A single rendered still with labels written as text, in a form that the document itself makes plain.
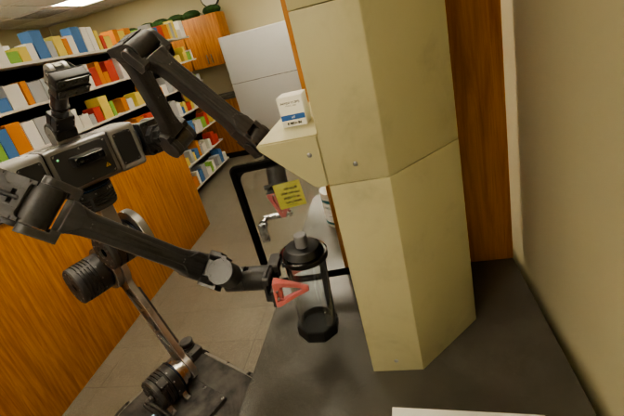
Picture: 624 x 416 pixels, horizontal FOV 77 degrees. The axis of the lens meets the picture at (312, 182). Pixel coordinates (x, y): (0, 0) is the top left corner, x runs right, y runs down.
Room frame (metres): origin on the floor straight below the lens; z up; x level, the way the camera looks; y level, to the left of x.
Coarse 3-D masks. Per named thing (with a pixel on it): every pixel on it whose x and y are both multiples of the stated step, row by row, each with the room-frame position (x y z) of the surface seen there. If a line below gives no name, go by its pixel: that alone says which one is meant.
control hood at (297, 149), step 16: (272, 128) 0.79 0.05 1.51; (288, 128) 0.75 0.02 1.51; (304, 128) 0.72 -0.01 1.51; (272, 144) 0.68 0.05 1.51; (288, 144) 0.67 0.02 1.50; (304, 144) 0.66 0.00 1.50; (288, 160) 0.67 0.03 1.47; (304, 160) 0.66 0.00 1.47; (320, 160) 0.66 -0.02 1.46; (304, 176) 0.67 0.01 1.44; (320, 176) 0.66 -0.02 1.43
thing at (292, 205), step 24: (264, 192) 0.99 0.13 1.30; (288, 192) 0.98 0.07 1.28; (312, 192) 0.97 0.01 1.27; (264, 216) 1.00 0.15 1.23; (288, 216) 0.98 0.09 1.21; (312, 216) 0.97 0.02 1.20; (336, 216) 0.96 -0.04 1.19; (288, 240) 0.99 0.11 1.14; (336, 240) 0.97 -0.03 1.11; (336, 264) 0.97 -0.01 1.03
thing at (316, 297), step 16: (320, 240) 0.78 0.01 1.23; (320, 256) 0.72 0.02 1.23; (288, 272) 0.73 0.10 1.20; (304, 272) 0.71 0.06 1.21; (320, 272) 0.72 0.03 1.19; (320, 288) 0.72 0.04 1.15; (304, 304) 0.71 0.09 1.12; (320, 304) 0.71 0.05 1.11; (304, 320) 0.72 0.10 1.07; (320, 320) 0.71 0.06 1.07
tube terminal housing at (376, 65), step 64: (384, 0) 0.65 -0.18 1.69; (320, 64) 0.65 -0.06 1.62; (384, 64) 0.64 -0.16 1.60; (448, 64) 0.72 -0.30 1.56; (320, 128) 0.65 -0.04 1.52; (384, 128) 0.63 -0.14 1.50; (448, 128) 0.72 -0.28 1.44; (384, 192) 0.63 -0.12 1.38; (448, 192) 0.70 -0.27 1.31; (384, 256) 0.64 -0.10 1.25; (448, 256) 0.69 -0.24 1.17; (384, 320) 0.64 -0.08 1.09; (448, 320) 0.68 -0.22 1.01
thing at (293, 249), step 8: (296, 232) 0.76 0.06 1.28; (304, 232) 0.76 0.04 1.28; (296, 240) 0.74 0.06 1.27; (304, 240) 0.74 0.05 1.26; (312, 240) 0.76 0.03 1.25; (288, 248) 0.75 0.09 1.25; (296, 248) 0.75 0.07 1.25; (304, 248) 0.74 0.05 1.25; (312, 248) 0.73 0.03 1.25; (320, 248) 0.74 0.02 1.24; (288, 256) 0.73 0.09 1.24; (296, 256) 0.72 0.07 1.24; (304, 256) 0.71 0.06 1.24; (312, 256) 0.72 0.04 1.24
